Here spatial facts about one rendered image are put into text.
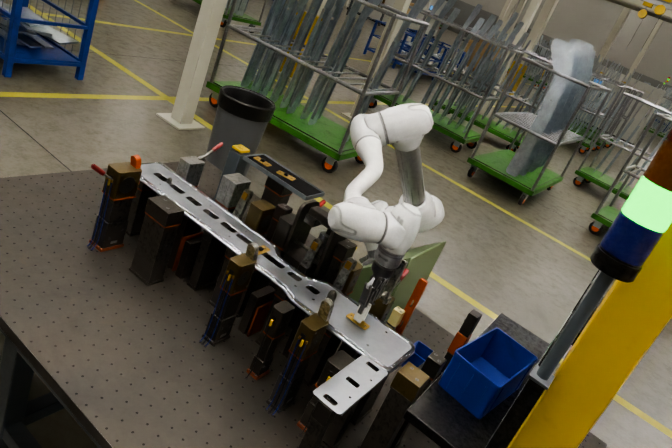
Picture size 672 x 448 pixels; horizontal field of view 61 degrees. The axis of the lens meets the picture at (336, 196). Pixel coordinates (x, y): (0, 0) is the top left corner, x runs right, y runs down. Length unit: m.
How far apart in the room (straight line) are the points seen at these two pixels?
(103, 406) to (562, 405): 1.25
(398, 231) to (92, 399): 1.02
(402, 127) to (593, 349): 1.27
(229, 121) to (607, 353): 4.15
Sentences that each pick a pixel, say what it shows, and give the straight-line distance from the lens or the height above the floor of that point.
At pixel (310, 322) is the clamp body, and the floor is 1.05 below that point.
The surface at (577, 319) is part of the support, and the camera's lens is 1.04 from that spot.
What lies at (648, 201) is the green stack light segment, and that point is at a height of 1.91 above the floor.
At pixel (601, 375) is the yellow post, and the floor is 1.57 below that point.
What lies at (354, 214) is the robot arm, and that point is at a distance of 1.71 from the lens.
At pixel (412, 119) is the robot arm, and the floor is 1.62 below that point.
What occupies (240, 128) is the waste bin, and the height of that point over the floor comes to 0.50.
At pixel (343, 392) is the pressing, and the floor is 1.00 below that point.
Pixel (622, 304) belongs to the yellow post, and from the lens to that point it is 1.14.
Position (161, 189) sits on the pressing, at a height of 1.00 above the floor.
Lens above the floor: 2.06
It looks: 21 degrees down
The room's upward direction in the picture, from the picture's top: 22 degrees clockwise
